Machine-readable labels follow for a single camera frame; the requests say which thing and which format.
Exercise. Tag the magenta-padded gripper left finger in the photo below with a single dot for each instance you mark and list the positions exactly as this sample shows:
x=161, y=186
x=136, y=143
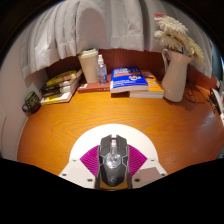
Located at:
x=76, y=172

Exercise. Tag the cream lidded tumbler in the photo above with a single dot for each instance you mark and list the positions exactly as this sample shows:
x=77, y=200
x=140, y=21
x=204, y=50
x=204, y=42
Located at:
x=89, y=66

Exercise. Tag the dark green mug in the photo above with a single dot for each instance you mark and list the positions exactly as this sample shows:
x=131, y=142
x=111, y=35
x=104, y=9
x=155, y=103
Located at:
x=32, y=102

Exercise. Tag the grey black computer mouse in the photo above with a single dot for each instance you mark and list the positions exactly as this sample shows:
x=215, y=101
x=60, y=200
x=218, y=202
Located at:
x=112, y=160

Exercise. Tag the orange book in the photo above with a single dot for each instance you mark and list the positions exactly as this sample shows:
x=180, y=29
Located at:
x=154, y=86

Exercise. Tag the white pleated curtain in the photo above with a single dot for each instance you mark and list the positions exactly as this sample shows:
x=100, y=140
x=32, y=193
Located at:
x=100, y=26

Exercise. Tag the white pitcher vase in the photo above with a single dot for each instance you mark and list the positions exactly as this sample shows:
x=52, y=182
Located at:
x=175, y=78

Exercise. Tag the white flat electronic device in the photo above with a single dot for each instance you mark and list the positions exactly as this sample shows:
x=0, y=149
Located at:
x=217, y=100

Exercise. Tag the yellow white book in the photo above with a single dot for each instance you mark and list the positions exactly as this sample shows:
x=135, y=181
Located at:
x=58, y=97

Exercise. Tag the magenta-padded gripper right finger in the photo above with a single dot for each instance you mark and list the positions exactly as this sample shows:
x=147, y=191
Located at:
x=151, y=172

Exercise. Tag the white flower bouquet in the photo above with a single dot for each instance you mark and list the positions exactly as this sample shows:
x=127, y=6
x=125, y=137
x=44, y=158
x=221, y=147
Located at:
x=175, y=33

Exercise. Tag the white yellow black mouse pad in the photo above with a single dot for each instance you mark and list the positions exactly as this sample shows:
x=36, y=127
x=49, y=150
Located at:
x=86, y=141

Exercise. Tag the clear spray bottle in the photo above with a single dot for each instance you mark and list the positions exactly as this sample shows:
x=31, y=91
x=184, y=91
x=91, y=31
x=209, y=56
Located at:
x=102, y=73

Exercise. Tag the red-brown book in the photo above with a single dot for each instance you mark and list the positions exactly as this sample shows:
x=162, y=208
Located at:
x=95, y=88

